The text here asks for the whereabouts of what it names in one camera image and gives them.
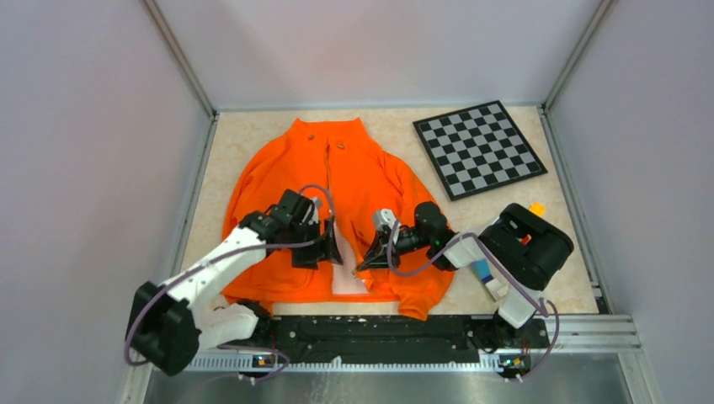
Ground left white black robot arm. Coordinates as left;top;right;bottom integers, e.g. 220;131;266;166
123;187;341;375

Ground blue and white box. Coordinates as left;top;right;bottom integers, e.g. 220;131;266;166
470;259;508;301

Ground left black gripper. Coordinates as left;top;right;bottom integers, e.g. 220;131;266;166
286;218;343;270

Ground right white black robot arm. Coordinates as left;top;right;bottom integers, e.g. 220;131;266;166
356;201;574;347

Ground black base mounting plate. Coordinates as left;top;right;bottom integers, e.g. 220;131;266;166
248;315;551;364

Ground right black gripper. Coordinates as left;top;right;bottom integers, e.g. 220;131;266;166
357;226;433;270

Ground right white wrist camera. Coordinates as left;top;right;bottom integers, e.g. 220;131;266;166
372;209;397;231

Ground yellow red toy blocks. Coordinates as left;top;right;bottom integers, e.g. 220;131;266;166
520;202;546;246

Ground orange zip-up jacket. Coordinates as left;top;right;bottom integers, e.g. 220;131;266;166
222;119;453;320

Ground black and grey checkerboard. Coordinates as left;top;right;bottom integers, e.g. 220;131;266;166
413;100;548;201

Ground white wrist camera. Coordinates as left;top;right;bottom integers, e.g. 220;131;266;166
372;209;397;231
307;197;322;225

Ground aluminium frame rail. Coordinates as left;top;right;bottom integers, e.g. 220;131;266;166
121;315;654;403

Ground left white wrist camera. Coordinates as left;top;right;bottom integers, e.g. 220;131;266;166
307;197;322;225

